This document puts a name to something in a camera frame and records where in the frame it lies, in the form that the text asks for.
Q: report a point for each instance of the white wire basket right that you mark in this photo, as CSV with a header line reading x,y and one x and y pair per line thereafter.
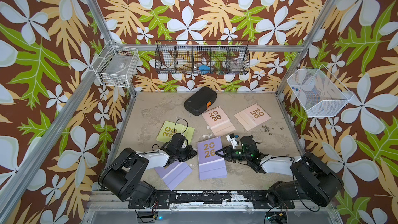
x,y
319,91

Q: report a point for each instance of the white wire basket left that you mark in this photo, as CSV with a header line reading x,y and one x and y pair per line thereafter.
x,y
115,65

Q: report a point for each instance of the black case orange latch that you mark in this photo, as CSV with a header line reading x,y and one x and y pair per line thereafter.
x,y
199,102

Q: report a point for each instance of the green 2026 calendar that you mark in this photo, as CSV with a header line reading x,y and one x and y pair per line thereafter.
x,y
170,128

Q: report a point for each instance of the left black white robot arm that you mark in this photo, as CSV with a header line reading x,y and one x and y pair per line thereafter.
x,y
123,176

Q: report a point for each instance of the black wire basket back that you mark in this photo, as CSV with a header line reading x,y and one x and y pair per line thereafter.
x,y
186,56

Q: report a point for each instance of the blue object in basket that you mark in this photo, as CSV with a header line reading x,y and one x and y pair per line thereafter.
x,y
204,69

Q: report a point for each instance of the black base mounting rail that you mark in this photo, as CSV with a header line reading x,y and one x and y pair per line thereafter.
x,y
260,199

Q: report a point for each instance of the white wire basket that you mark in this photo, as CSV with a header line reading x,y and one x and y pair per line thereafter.
x,y
319,91
115,65

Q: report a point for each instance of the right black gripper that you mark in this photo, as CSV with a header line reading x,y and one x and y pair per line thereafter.
x,y
228,153

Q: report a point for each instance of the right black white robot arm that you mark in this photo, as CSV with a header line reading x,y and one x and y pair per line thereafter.
x,y
312,179

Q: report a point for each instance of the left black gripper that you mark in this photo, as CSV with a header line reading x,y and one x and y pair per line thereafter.
x,y
190,154

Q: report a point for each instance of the pink 2026 calendar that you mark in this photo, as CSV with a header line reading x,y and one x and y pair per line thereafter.
x,y
218,121
252,117

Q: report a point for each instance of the purple 2026 calendar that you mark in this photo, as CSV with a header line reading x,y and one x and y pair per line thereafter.
x,y
211,165
174,174

